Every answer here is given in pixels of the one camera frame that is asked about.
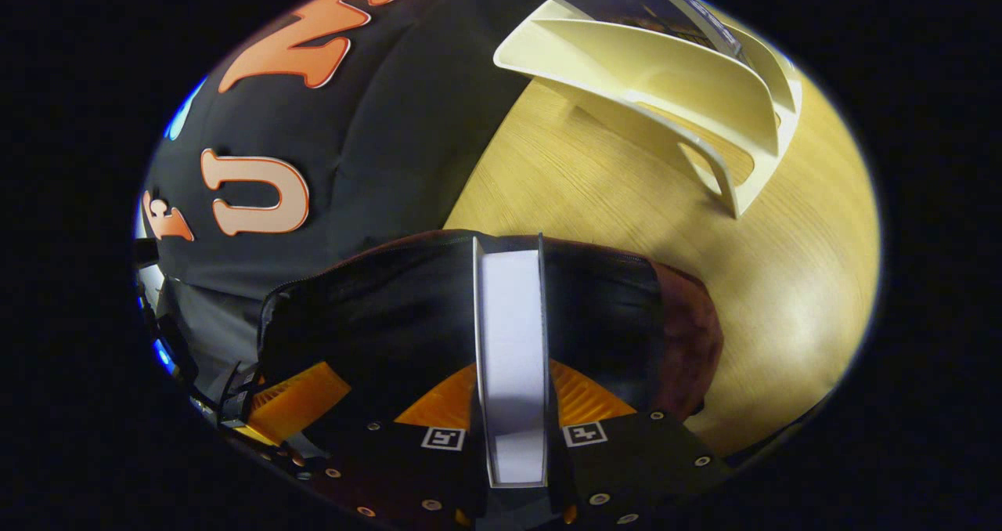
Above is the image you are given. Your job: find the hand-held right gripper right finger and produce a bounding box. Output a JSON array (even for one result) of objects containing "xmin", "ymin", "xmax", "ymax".
[{"xmin": 544, "ymin": 359, "xmax": 733, "ymax": 529}]

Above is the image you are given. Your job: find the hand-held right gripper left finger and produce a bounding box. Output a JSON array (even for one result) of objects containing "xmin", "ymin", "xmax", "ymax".
[{"xmin": 301, "ymin": 363, "xmax": 488, "ymax": 530}]

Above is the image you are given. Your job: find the dark red schoolbag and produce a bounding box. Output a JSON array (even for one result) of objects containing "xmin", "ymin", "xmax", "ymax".
[{"xmin": 258, "ymin": 229, "xmax": 725, "ymax": 469}]

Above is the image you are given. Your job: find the black spine book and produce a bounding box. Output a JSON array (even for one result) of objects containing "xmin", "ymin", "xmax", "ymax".
[{"xmin": 473, "ymin": 233, "xmax": 550, "ymax": 489}]

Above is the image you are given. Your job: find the white bookshelf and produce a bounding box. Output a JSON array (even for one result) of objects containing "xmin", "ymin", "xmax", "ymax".
[{"xmin": 493, "ymin": 0, "xmax": 803, "ymax": 220}]

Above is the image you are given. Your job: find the dark blue cover book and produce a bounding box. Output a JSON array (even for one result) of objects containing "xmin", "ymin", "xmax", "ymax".
[{"xmin": 540, "ymin": 0, "xmax": 744, "ymax": 56}]

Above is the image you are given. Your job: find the black backdrop cloth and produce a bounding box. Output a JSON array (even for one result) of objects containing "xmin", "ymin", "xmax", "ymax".
[{"xmin": 141, "ymin": 0, "xmax": 549, "ymax": 406}]

